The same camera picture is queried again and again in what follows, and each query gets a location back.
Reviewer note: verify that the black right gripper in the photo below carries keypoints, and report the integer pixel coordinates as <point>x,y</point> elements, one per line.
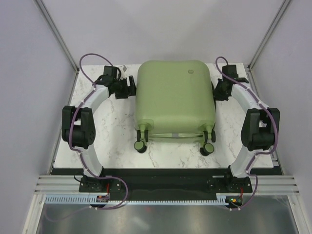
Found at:
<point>217,97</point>

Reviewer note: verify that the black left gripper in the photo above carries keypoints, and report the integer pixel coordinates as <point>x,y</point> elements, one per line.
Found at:
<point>130,91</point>

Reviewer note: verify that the green hard-shell suitcase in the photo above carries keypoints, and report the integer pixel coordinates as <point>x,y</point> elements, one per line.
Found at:
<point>174,100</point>

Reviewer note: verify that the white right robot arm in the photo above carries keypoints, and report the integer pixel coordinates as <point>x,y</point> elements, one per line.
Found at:
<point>259,133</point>

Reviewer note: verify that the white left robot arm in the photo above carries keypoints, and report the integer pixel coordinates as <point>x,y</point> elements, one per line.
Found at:
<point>78,126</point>

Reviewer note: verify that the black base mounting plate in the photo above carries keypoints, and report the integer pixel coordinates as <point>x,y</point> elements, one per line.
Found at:
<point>166,183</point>

